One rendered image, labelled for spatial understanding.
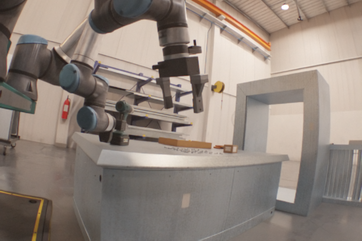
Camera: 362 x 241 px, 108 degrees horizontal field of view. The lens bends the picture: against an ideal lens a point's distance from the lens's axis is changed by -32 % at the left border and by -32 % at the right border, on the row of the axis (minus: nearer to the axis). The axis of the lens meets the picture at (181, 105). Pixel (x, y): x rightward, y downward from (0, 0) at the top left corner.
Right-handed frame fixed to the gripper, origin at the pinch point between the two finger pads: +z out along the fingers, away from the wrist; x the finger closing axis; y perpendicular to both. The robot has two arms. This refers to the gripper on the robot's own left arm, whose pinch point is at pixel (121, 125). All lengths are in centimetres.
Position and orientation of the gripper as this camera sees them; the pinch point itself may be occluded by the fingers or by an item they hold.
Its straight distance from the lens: 103.9
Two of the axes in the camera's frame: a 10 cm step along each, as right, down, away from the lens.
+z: 1.3, 1.8, 9.8
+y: 1.2, -9.8, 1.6
